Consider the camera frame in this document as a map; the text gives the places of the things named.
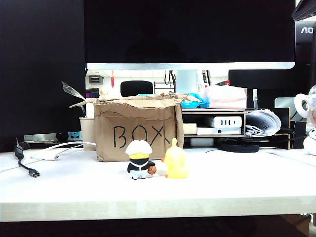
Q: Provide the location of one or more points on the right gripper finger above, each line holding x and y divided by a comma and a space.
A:
306, 8

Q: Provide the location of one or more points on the flat white box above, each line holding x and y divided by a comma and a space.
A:
209, 131

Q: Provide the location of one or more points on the yellow duck doll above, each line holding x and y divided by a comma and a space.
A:
175, 160

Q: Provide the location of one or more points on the cardboard box marked BOX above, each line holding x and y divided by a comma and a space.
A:
138, 123

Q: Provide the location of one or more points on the white-haired minion doll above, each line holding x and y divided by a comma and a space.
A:
138, 148

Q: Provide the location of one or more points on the black AOC monitor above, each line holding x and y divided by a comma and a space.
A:
306, 33

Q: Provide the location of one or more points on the black screen panel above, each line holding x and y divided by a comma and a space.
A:
261, 80

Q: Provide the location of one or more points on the white tape roll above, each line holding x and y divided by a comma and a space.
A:
300, 105

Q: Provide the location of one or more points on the pink white tissue pack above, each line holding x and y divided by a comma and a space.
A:
226, 97

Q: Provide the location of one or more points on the large silver-bezel computer monitor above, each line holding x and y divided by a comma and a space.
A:
187, 32

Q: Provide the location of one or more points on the rolled printed papers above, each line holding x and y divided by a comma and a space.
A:
263, 122

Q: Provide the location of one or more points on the white round figurine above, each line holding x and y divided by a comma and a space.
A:
310, 144

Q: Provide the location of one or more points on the white multi-port charger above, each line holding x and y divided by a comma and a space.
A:
227, 122

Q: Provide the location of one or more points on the wooden desk shelf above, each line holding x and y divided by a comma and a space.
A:
214, 112

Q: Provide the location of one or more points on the blue plastic bag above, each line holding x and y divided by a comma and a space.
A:
197, 102

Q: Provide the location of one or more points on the beige masking tape roll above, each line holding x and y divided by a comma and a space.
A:
189, 129

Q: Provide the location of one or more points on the small white flat device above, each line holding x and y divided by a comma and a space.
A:
201, 142

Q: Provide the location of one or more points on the black office chair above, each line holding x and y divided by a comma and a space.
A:
136, 87

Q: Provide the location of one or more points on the red hanging knot ornament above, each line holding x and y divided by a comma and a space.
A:
112, 79

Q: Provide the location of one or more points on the clear packing tape strip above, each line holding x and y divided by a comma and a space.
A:
71, 91

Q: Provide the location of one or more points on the beige paper cup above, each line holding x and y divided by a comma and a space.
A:
87, 133

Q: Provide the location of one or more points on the black computer monitor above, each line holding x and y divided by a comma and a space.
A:
42, 69

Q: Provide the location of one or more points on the black round knob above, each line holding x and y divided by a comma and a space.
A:
61, 136

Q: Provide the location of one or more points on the grey wall box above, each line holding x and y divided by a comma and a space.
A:
95, 79

